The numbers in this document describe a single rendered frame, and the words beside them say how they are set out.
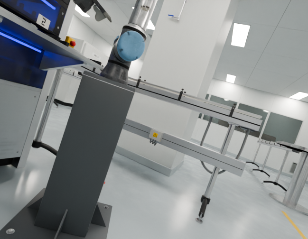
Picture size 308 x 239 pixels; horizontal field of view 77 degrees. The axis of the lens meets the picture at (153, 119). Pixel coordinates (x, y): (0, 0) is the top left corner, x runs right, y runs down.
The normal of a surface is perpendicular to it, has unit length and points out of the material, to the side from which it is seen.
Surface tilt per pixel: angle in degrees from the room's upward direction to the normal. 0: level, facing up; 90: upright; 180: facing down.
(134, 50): 98
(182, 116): 90
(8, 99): 90
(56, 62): 90
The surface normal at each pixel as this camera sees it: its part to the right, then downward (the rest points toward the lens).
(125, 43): 0.33, 0.29
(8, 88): 0.89, 0.32
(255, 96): -0.32, -0.07
